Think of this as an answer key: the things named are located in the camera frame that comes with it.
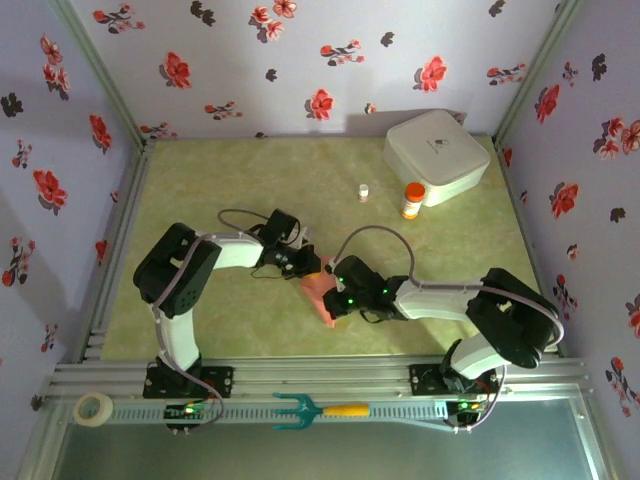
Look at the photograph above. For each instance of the pink cloth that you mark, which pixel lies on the pink cloth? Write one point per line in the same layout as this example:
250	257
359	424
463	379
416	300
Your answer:
312	292

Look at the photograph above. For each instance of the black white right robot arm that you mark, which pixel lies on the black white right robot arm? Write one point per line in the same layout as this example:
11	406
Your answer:
515	320

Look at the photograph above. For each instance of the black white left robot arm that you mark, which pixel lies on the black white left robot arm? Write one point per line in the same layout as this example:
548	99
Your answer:
175	275

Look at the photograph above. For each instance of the small white vial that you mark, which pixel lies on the small white vial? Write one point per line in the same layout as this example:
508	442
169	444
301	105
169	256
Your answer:
363	192

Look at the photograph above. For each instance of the orange cap pill bottle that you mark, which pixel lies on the orange cap pill bottle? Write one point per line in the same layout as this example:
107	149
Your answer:
413	197

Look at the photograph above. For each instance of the grey metal panel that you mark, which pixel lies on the grey metal panel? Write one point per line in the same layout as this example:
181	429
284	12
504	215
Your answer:
320	455

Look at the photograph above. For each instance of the white plastic lidded box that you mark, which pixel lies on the white plastic lidded box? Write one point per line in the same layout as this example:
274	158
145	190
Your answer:
435	150

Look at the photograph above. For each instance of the white tape roll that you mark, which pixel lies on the white tape roll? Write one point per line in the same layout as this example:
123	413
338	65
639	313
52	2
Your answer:
102	400

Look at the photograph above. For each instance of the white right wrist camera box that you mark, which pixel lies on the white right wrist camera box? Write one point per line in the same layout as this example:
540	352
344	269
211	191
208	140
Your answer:
328	268

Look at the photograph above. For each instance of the aluminium mounting rail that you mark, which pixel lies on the aluminium mounting rail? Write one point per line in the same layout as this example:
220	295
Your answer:
320	375

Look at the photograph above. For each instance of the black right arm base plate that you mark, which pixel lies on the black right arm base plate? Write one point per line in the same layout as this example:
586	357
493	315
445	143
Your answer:
425	380

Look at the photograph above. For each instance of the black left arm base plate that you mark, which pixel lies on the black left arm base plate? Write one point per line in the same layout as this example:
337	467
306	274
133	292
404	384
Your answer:
220	382

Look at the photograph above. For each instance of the aluminium side rail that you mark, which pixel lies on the aluminium side rail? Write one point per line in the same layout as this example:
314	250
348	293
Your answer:
129	200
506	165

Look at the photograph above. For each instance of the aluminium frame post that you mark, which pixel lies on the aluminium frame post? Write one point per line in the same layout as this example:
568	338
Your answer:
540	65
99	65

